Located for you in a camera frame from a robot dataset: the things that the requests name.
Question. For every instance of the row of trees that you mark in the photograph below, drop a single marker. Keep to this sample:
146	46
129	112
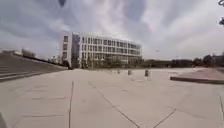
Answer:
186	62

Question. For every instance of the reddish raised paved bed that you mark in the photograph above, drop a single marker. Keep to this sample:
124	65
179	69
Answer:
203	75

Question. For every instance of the short grey bollard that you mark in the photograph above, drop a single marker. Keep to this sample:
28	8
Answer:
146	72
118	71
129	72

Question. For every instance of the low building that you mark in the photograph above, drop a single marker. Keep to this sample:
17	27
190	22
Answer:
28	53

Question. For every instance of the grey slab plaza paving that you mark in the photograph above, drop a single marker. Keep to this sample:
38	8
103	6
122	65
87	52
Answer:
100	100

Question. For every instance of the white multi-storey building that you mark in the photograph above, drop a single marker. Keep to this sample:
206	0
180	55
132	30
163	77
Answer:
100	46

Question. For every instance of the wide grey stone steps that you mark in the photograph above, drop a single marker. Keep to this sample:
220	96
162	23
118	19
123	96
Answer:
20	66

